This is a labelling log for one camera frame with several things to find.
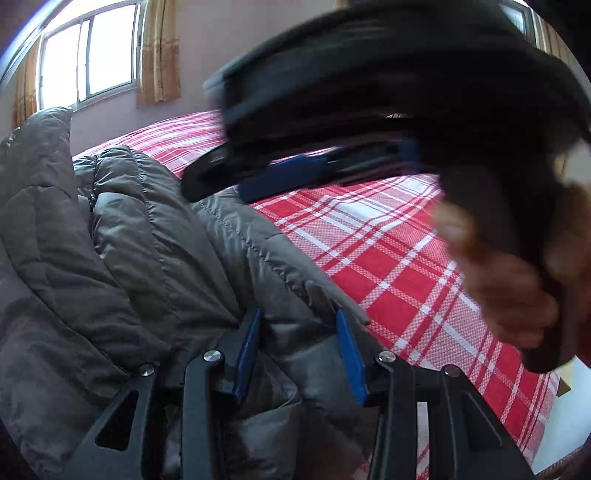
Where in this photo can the person's right hand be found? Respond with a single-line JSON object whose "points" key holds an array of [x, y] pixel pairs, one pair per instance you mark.
{"points": [[508, 290]]}

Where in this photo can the red white plaid bedsheet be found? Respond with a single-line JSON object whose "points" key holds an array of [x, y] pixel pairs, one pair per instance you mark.
{"points": [[392, 258]]}

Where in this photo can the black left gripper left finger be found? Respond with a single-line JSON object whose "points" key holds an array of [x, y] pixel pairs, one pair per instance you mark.
{"points": [[127, 439]]}

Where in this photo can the window with grey frame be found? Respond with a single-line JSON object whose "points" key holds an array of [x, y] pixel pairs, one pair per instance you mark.
{"points": [[88, 51]]}

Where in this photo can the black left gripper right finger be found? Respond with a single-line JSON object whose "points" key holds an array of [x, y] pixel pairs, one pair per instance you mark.
{"points": [[466, 438]]}

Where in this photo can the grey puffer jacket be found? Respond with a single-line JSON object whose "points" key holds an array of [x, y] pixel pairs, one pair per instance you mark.
{"points": [[106, 268]]}

